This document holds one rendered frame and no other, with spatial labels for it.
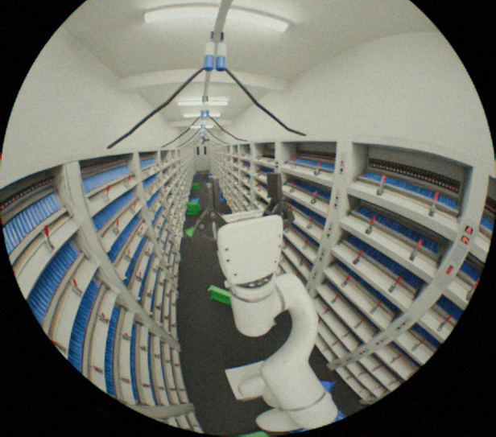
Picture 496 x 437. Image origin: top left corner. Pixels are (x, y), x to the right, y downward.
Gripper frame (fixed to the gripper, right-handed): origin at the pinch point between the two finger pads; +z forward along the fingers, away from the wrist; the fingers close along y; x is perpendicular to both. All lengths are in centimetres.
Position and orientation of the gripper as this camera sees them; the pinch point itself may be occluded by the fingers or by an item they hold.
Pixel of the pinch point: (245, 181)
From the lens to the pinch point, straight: 20.1
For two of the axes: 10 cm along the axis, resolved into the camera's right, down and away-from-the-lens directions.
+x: 3.9, 1.0, -9.2
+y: 9.2, -1.0, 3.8
